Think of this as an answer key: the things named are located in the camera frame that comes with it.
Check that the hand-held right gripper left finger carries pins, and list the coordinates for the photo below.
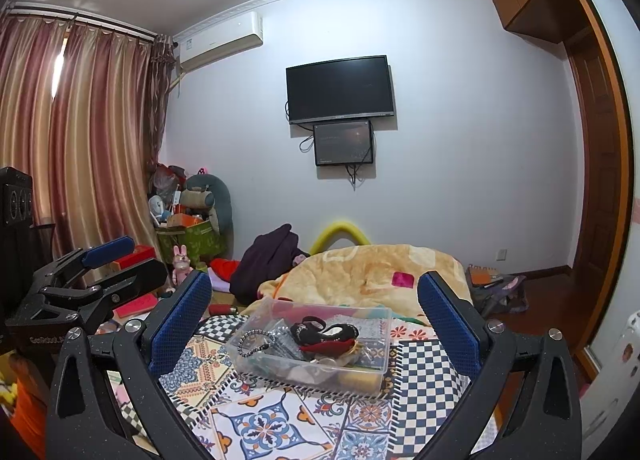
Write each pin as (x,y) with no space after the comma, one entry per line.
(180,325)

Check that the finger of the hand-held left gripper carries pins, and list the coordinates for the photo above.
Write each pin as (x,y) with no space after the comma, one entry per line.
(135,275)
(110,250)

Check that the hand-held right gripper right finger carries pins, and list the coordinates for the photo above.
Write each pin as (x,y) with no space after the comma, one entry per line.
(450,327)

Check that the clear plastic storage box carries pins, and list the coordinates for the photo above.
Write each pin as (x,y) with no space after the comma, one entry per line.
(250,370)

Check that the gold ribbon bow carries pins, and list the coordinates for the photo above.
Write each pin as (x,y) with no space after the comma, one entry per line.
(365,352)

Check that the black beaded fabric piece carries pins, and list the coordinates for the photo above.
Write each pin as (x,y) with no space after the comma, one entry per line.
(325,331)

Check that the red fuzzy pompom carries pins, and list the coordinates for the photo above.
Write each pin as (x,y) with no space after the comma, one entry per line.
(320,347)

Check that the red box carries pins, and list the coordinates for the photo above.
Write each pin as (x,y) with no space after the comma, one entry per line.
(135,257)

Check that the red tube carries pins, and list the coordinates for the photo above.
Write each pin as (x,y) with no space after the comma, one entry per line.
(222,310)

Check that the pink rabbit toy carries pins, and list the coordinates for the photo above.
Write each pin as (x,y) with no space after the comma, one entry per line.
(182,267)

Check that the orange notebook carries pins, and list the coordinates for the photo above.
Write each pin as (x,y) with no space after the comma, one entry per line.
(482,276)

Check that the purple bag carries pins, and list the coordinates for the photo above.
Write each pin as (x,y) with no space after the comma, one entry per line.
(505,297)

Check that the green storage box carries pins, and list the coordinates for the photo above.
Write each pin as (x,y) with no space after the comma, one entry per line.
(195,240)

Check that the red floor cloth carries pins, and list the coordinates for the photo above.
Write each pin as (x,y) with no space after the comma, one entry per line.
(225,269)

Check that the orange bag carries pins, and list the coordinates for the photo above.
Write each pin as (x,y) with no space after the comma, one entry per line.
(30,410)

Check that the teal white cloth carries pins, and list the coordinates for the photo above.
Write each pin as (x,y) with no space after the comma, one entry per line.
(360,319)

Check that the reddish plastic bag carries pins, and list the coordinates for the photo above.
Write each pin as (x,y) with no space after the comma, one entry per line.
(167,178)

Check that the striped pink curtain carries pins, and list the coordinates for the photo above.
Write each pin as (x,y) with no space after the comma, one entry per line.
(90,150)

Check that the dark purple jacket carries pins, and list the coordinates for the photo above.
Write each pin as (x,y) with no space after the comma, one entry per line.
(265,260)

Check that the black speaker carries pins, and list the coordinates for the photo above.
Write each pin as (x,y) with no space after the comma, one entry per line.
(15,200)

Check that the yellow fleece blanket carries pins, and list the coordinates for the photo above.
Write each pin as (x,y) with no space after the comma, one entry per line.
(350,272)

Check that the grey long plush pillow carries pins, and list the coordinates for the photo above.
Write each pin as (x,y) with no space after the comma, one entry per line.
(222,200)

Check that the patterned bed sheet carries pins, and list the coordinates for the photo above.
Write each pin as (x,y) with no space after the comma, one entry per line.
(280,425)

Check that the yellow foam tube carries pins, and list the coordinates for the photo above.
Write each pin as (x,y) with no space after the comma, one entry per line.
(340,229)

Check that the small black monitor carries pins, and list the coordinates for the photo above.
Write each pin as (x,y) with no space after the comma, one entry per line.
(344,143)

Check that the white air conditioner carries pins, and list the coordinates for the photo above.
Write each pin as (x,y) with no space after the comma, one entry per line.
(220,38)

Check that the white wall outlet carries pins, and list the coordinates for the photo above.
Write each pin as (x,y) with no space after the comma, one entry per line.
(501,254)

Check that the wooden door frame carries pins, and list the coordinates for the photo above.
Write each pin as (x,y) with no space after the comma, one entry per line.
(605,165)

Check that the white curtain rail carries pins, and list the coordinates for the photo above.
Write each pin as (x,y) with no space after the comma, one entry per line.
(90,20)

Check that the black wall television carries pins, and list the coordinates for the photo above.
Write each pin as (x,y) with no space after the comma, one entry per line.
(340,88)

